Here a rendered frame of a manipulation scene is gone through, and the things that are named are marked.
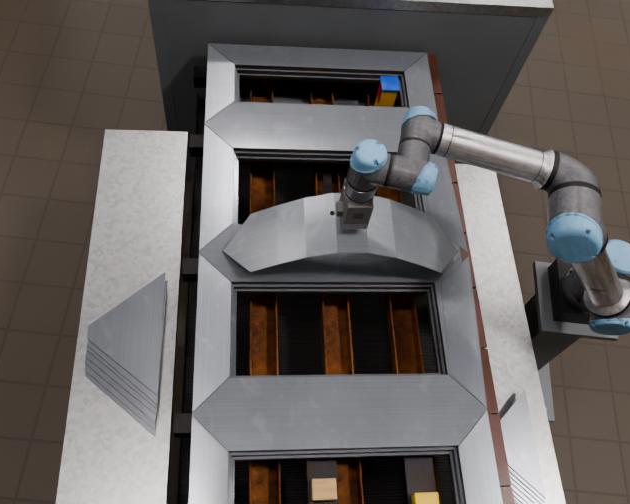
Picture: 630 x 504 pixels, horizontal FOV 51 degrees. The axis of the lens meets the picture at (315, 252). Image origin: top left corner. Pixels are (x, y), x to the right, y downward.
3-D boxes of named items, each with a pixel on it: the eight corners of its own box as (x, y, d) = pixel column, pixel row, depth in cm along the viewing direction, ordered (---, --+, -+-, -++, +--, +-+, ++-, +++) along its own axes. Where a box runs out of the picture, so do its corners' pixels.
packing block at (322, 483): (311, 502, 160) (312, 500, 157) (310, 481, 162) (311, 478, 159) (335, 501, 161) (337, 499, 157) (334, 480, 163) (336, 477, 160)
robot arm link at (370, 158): (388, 169, 140) (350, 160, 141) (379, 197, 150) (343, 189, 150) (394, 141, 144) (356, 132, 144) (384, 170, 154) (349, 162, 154)
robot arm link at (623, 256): (621, 261, 193) (645, 239, 182) (622, 302, 187) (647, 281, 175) (580, 253, 194) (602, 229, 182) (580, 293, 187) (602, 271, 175)
